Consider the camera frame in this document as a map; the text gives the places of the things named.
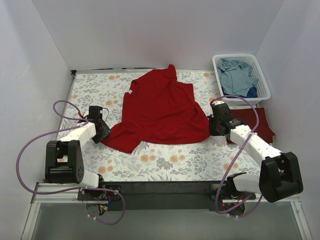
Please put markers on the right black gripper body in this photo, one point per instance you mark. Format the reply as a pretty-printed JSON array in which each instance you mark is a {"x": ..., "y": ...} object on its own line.
[{"x": 212, "y": 125}]

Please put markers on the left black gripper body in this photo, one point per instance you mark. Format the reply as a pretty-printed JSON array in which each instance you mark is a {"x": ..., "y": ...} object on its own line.
[{"x": 104, "y": 132}]

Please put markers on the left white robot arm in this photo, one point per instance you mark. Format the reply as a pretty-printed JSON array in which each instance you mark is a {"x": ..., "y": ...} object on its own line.
[{"x": 64, "y": 162}]

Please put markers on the aluminium frame rail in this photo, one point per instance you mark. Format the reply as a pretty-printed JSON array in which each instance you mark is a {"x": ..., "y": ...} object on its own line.
[{"x": 72, "y": 195}]

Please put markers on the dark blue t shirt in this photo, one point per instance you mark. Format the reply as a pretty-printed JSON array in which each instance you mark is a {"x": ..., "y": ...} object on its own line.
[{"x": 244, "y": 93}]

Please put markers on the floral patterned table mat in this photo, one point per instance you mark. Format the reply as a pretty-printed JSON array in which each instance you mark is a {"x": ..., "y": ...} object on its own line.
[{"x": 204, "y": 161}]

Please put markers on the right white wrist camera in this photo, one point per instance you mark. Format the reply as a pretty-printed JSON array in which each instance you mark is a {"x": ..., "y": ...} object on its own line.
[{"x": 216, "y": 102}]

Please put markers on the folded dark red t shirt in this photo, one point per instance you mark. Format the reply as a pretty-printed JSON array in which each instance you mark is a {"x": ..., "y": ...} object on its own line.
[{"x": 248, "y": 116}]

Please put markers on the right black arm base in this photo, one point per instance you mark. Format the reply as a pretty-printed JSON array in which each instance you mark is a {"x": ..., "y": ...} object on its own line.
[{"x": 226, "y": 193}]

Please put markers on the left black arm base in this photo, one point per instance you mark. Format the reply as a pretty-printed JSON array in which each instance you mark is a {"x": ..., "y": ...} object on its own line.
[{"x": 101, "y": 195}]

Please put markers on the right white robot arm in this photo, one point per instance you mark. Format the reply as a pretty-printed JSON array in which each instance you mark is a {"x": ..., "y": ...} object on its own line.
[{"x": 279, "y": 176}]

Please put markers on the light blue t shirt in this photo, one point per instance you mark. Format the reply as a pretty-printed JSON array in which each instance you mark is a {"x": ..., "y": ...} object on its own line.
[{"x": 235, "y": 75}]

